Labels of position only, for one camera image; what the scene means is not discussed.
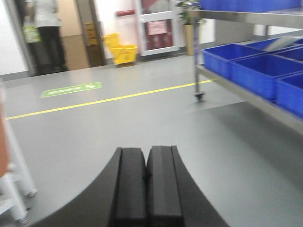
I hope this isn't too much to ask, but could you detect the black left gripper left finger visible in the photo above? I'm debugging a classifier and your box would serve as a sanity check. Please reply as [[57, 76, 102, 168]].
[[33, 148, 147, 227]]

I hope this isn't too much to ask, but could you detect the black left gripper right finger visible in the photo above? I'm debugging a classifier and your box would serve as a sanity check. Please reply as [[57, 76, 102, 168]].
[[146, 146, 228, 227]]

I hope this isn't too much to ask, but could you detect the steel rack with bins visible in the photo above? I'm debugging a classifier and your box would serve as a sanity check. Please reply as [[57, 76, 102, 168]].
[[188, 7, 303, 134]]

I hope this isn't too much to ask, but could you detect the yellow mop bucket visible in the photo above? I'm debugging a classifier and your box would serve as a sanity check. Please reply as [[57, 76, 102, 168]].
[[102, 33, 137, 65]]

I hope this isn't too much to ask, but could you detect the blue bin on rack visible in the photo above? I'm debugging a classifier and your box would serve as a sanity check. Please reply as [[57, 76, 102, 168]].
[[228, 53, 303, 100]]

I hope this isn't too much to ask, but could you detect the potted plant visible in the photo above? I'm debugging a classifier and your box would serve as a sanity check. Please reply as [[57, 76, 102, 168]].
[[176, 0, 201, 56]]

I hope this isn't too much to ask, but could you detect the person standing in doorway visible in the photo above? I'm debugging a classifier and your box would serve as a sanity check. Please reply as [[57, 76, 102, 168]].
[[25, 0, 68, 72]]

